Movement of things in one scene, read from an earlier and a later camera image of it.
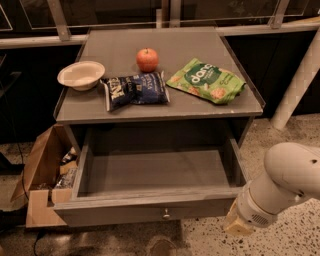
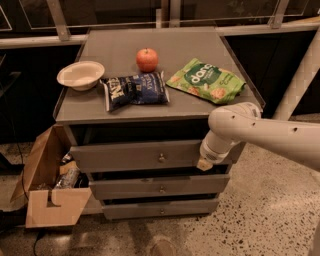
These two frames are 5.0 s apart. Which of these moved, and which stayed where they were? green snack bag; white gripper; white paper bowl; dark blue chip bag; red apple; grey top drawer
Moved: white gripper; grey top drawer
Stayed: white paper bowl; dark blue chip bag; green snack bag; red apple
